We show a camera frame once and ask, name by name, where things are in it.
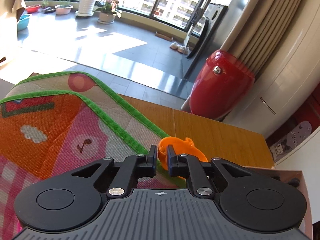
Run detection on red plastic basin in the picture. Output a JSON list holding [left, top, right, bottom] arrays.
[[25, 4, 41, 14]]

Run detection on blue plastic basin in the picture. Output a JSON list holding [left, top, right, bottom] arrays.
[[17, 14, 31, 31]]

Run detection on colourful play mat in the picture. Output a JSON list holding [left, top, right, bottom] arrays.
[[1, 72, 174, 239]]

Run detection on cardboard box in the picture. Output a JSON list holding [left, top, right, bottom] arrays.
[[245, 166, 313, 240]]

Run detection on pink flower pot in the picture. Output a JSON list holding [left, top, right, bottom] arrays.
[[96, 0, 121, 24]]

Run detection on white cabinet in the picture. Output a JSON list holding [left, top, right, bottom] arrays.
[[223, 0, 319, 138]]

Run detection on low white planter bowl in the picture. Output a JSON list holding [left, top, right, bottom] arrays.
[[55, 4, 73, 15]]

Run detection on orange plastic toy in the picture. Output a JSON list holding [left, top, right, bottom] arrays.
[[158, 137, 208, 180]]

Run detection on beige curtain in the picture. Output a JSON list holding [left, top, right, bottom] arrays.
[[221, 0, 301, 76]]

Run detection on tall white plant pot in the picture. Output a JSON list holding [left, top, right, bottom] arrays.
[[75, 0, 96, 17]]

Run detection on white slippers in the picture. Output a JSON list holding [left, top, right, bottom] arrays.
[[170, 42, 190, 55]]

